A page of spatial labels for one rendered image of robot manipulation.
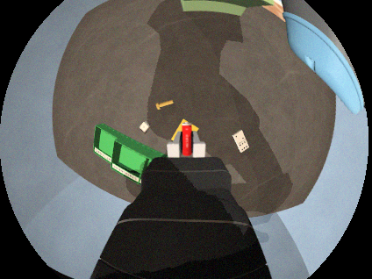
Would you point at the red cylinder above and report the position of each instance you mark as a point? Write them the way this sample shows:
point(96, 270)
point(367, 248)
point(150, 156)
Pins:
point(186, 138)

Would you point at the green rack of bins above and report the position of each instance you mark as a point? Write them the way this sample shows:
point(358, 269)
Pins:
point(122, 158)

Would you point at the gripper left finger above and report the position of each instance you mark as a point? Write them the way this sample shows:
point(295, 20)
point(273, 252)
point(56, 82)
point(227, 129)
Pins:
point(175, 147)

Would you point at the white domino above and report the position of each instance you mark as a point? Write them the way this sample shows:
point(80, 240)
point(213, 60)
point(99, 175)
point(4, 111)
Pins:
point(240, 141)

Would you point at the yellow rectangular pad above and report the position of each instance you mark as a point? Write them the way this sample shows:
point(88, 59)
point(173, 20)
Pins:
point(194, 128)

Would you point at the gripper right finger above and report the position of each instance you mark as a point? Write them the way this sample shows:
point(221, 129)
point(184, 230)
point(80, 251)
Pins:
point(197, 146)

